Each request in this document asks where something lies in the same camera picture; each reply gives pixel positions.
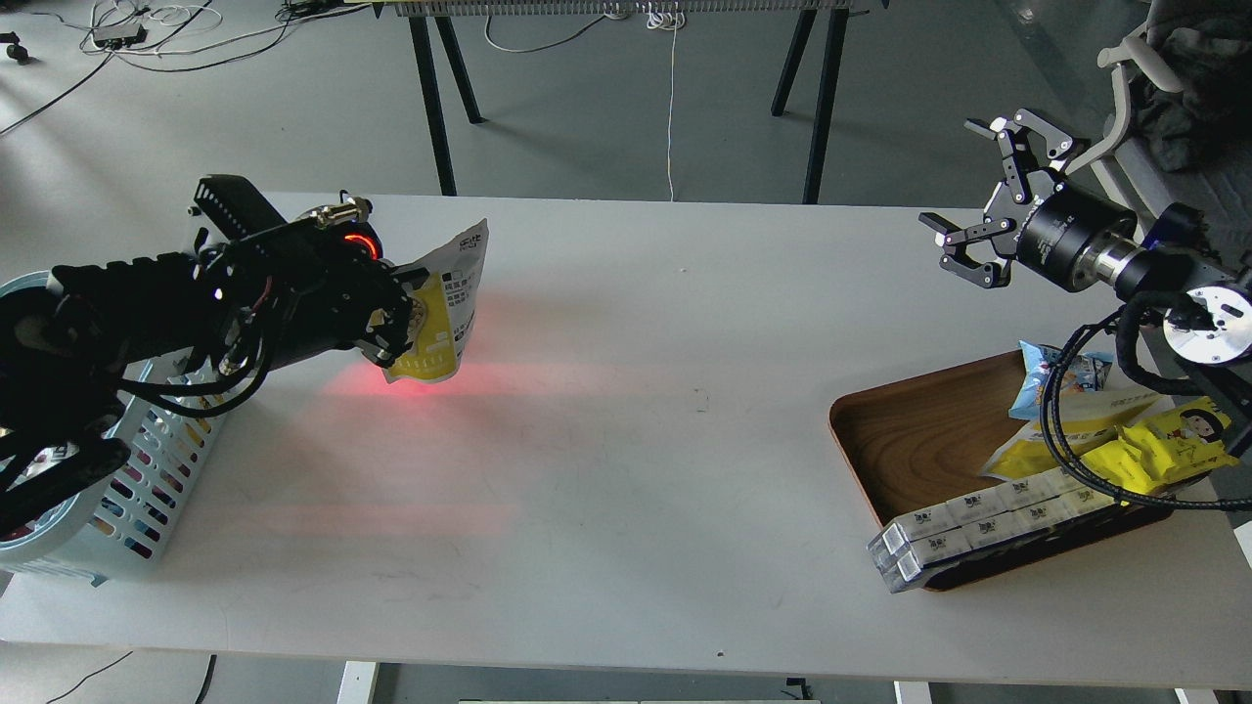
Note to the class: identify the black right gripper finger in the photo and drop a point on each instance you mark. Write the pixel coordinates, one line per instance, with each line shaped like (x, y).
(1001, 234)
(1035, 154)

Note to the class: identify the white snack box row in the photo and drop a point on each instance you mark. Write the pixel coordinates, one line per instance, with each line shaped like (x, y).
(987, 518)
(907, 573)

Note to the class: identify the white snack box lower row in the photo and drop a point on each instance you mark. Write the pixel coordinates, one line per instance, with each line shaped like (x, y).
(907, 573)

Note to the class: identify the yellow white snack pouch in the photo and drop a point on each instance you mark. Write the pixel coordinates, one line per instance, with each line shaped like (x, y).
(1087, 419)
(444, 311)

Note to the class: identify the black barcode scanner red window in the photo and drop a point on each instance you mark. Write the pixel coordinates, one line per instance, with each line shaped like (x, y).
(346, 223)

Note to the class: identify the yellow cartoon snack bag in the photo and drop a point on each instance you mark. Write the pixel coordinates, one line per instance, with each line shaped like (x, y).
(1166, 449)

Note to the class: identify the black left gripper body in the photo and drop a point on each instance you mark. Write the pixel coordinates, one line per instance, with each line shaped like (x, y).
(269, 292)

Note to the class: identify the brown wooden tray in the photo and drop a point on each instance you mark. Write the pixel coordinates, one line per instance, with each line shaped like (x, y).
(915, 443)

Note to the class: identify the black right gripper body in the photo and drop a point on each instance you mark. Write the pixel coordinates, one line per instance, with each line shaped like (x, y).
(1065, 230)

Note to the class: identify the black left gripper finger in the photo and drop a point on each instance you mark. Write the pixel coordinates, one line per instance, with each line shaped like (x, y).
(388, 309)
(409, 276)

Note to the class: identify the yellow white flat snack pouch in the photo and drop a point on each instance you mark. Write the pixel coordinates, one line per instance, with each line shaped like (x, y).
(1087, 419)

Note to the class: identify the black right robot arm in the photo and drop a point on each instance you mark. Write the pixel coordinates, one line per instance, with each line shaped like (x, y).
(1205, 307)

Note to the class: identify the white snack box upper row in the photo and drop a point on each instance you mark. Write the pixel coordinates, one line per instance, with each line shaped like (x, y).
(987, 518)

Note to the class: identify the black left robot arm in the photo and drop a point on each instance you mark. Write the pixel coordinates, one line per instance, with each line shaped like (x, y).
(192, 332)

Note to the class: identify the light blue plastic basket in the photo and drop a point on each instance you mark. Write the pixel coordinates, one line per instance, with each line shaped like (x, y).
(127, 489)

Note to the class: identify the blue snack bag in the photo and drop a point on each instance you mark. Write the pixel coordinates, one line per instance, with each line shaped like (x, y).
(1088, 372)

